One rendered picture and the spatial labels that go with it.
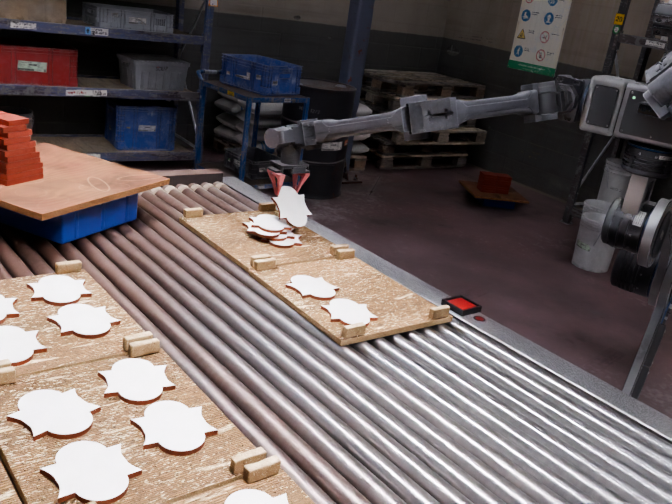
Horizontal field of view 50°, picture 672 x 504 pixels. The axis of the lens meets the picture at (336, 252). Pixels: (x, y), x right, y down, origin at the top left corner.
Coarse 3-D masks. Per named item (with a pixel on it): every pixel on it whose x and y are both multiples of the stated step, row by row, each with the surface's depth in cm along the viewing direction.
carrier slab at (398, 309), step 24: (312, 264) 197; (336, 264) 200; (360, 264) 203; (288, 288) 180; (360, 288) 187; (384, 288) 189; (312, 312) 169; (384, 312) 175; (408, 312) 177; (336, 336) 160; (360, 336) 161; (384, 336) 166
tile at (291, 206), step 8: (280, 192) 214; (288, 192) 216; (296, 192) 218; (272, 200) 212; (280, 200) 213; (288, 200) 214; (296, 200) 216; (280, 208) 211; (288, 208) 213; (296, 208) 215; (304, 208) 217; (280, 216) 210; (288, 216) 212; (296, 216) 213; (304, 216) 215; (296, 224) 212; (304, 224) 214
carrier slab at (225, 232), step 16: (192, 224) 213; (208, 224) 215; (224, 224) 217; (240, 224) 219; (288, 224) 226; (208, 240) 204; (224, 240) 205; (240, 240) 207; (256, 240) 208; (304, 240) 214; (320, 240) 216; (240, 256) 195; (272, 256) 199; (288, 256) 200; (304, 256) 202; (320, 256) 204
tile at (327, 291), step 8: (296, 280) 183; (304, 280) 184; (312, 280) 184; (320, 280) 185; (296, 288) 178; (304, 288) 179; (312, 288) 180; (320, 288) 180; (328, 288) 181; (336, 288) 182; (304, 296) 176; (312, 296) 176; (320, 296) 176; (328, 296) 177
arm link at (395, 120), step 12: (420, 96) 177; (408, 108) 182; (324, 120) 199; (336, 120) 197; (348, 120) 193; (360, 120) 190; (372, 120) 187; (384, 120) 184; (396, 120) 182; (408, 120) 182; (312, 132) 203; (324, 132) 199; (336, 132) 196; (348, 132) 193; (360, 132) 191; (372, 132) 188; (408, 132) 181; (312, 144) 203
